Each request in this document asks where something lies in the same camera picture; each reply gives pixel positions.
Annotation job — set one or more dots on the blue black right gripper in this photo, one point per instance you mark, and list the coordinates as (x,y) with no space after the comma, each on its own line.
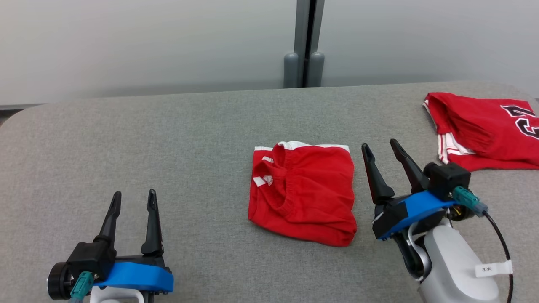
(412,208)

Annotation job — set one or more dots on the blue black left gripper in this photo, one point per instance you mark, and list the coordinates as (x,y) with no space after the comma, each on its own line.
(139,277)

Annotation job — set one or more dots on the red shorts with white stripes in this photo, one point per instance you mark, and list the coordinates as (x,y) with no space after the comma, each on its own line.
(311,198)

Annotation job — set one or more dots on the red jersey with black number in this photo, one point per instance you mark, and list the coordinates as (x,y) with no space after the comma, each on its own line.
(476,130)

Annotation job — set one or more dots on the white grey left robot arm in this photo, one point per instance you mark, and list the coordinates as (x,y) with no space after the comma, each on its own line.
(113,296)

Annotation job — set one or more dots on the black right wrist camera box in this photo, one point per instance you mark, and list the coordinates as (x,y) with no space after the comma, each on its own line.
(448,181)

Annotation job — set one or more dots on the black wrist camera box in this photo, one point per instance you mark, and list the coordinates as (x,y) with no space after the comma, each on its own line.
(90,259)
(448,181)

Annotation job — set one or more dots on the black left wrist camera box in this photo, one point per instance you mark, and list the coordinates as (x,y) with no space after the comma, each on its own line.
(90,259)

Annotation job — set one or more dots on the grey cylindrical post foot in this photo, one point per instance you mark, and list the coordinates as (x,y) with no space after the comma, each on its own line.
(290,71)
(316,71)

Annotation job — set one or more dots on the grey metal partition post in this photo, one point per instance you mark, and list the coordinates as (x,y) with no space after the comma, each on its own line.
(302,25)

